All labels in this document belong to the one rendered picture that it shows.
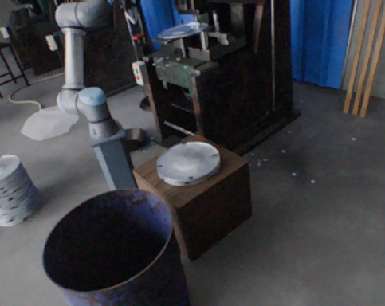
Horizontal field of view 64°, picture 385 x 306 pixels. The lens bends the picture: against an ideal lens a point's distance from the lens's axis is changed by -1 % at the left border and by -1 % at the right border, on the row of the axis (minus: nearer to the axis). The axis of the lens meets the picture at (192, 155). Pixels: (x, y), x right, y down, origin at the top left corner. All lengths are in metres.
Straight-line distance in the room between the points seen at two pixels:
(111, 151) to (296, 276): 1.04
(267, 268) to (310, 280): 0.18
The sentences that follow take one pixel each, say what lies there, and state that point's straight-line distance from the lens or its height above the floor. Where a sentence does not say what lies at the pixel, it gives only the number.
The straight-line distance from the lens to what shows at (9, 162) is 2.11.
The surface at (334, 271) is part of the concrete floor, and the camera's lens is 1.48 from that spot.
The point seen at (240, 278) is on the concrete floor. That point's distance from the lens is 1.43.
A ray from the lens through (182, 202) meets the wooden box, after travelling 1.26.
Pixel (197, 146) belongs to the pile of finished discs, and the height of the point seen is 0.38.
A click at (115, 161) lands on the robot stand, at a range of 1.69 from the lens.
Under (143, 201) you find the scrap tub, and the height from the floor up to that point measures 0.42.
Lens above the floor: 1.20
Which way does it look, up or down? 34 degrees down
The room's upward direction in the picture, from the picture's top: 11 degrees counter-clockwise
